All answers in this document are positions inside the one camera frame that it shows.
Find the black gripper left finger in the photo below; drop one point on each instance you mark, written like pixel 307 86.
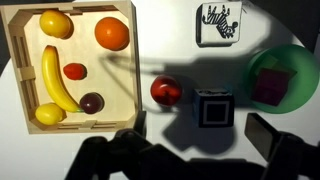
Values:
pixel 110 153

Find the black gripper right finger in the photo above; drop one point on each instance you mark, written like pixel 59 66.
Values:
pixel 280 150

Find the red apple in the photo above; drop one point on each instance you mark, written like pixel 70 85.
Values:
pixel 165 90

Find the light wooden tray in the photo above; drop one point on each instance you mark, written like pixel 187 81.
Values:
pixel 110 100

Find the green plastic bowl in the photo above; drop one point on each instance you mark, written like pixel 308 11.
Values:
pixel 303 76

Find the dark purple plum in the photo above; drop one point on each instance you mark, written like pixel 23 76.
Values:
pixel 91 103

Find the pink block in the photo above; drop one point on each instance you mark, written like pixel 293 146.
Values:
pixel 270 87

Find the small yellow lemon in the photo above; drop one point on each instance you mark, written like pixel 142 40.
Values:
pixel 49 114

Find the blue cube with square print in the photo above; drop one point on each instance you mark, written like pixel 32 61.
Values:
pixel 213 108

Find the yellow-green block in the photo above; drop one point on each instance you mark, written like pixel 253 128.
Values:
pixel 270 62

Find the small red strawberry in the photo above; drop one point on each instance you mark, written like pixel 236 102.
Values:
pixel 74 71

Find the yellow banana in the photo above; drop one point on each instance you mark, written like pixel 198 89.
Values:
pixel 53 80

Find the orange fruit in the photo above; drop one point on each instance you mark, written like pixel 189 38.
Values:
pixel 111 33

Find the cube with zebra print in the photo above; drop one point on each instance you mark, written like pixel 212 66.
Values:
pixel 218 23

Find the round yellow fruit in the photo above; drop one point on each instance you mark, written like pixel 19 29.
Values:
pixel 55 23

